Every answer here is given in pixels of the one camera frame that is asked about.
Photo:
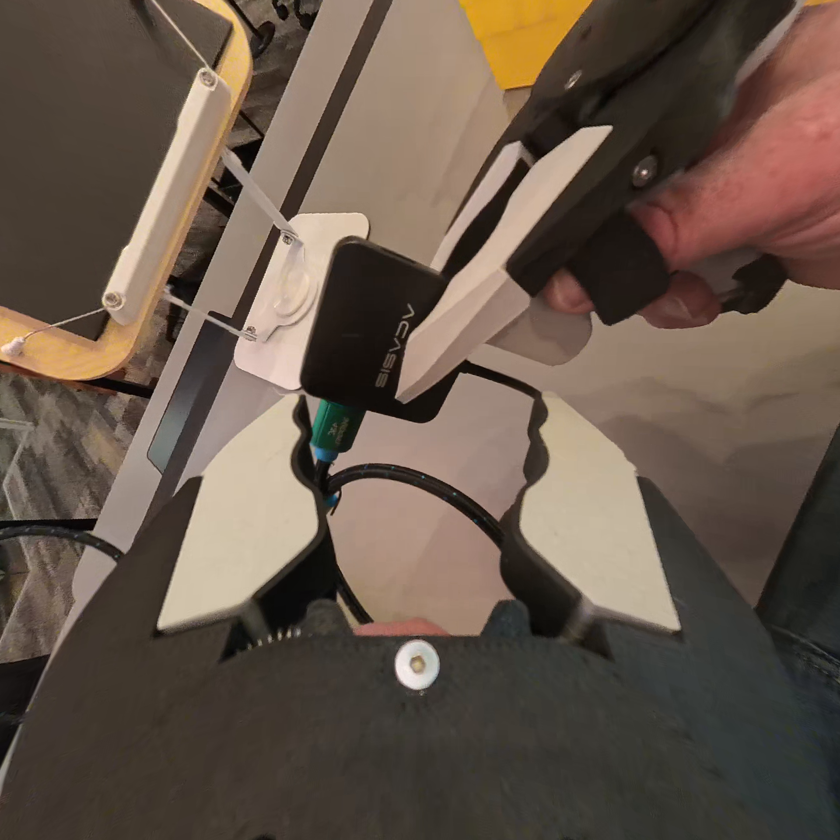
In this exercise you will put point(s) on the wooden rimmed black panel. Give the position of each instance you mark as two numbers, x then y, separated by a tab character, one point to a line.
79	158

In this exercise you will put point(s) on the white bracket bar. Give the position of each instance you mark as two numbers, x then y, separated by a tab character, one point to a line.
164	197

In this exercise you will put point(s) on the black hdmi adapter box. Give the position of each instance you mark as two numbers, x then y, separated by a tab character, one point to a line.
355	315

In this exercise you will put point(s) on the person's right hand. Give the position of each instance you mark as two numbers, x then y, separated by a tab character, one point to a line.
775	171

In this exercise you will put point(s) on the yellow plastic bin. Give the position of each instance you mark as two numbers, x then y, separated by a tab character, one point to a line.
525	40

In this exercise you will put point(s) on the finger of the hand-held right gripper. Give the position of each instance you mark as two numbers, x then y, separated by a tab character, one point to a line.
486	295
483	197

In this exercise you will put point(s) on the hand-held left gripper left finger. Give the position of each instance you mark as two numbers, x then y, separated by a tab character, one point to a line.
243	538

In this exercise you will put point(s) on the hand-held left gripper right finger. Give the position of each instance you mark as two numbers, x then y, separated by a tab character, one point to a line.
597	538

